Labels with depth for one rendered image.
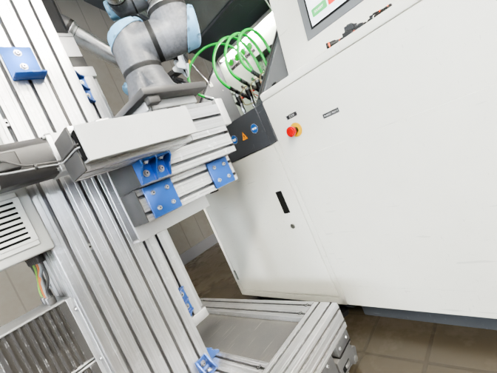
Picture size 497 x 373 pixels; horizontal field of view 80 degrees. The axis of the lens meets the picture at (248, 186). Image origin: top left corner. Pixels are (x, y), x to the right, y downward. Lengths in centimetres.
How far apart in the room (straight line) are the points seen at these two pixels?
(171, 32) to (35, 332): 85
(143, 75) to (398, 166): 78
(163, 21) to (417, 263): 105
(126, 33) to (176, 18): 14
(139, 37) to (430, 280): 113
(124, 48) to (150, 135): 36
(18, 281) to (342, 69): 273
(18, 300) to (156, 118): 247
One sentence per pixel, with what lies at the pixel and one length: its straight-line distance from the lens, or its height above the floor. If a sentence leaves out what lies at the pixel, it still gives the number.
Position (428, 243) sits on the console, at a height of 32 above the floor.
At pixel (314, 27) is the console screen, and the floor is 114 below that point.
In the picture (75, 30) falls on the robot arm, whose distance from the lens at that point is 157.
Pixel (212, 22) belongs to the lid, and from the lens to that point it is 193.
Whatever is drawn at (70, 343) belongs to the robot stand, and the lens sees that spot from 96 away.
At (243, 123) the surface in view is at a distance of 127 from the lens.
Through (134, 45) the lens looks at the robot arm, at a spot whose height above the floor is 118.
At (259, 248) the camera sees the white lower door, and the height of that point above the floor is 35.
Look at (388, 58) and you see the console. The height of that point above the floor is 86.
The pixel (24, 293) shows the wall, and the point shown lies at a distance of 301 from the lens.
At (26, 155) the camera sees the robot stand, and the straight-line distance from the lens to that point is 74.
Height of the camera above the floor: 77
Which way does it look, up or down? 4 degrees down
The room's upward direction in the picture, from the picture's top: 24 degrees counter-clockwise
